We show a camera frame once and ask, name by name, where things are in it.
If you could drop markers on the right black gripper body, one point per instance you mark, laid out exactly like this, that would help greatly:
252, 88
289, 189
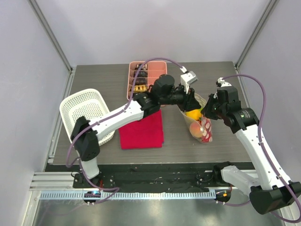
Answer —
213, 106

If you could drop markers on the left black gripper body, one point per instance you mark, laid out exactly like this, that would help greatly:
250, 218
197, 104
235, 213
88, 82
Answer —
176, 97

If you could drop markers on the clear polka dot zip bag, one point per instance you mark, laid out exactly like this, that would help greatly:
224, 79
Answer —
188, 120

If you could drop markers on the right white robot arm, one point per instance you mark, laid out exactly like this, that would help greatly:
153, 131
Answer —
272, 189

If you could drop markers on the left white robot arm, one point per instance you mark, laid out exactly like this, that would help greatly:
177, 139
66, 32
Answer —
86, 134

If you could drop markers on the fake yellow pear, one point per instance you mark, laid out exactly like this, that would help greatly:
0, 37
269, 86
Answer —
194, 114

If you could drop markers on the fake peach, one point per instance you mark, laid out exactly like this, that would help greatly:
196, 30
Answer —
196, 129

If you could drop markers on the fake red apple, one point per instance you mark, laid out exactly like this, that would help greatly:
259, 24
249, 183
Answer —
207, 130

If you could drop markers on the pink divided organizer tray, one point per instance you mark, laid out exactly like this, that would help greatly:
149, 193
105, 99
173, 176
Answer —
155, 70

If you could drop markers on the rolled yellow patterned sock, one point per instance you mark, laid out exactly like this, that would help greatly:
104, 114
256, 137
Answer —
138, 88

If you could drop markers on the rolled dark sock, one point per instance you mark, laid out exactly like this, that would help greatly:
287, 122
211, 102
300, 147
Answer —
140, 81
140, 74

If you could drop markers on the rolled sock top compartment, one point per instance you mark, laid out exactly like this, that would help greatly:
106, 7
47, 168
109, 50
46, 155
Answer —
142, 66

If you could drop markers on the folded red t-shirt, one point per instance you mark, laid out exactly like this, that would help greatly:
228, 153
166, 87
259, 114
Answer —
142, 134

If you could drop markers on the white perforated plastic basket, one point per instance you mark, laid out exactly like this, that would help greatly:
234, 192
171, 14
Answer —
88, 103

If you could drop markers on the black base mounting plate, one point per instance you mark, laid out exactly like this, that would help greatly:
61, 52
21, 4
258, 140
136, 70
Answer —
155, 178

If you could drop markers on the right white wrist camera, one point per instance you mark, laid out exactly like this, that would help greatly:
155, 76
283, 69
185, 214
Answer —
222, 83

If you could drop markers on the white slotted cable duct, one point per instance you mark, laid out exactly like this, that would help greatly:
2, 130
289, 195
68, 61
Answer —
90, 195

